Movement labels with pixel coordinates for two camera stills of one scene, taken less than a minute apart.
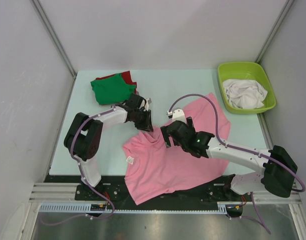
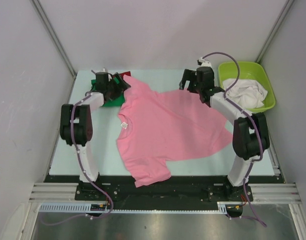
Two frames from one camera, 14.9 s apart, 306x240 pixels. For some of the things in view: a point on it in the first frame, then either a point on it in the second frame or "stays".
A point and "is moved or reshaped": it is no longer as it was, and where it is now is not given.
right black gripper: [166, 136] → [189, 75]
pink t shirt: [153, 168] is moved or reshaped
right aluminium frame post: [287, 6] stays
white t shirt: [244, 93] stays
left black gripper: [147, 125] → [119, 90]
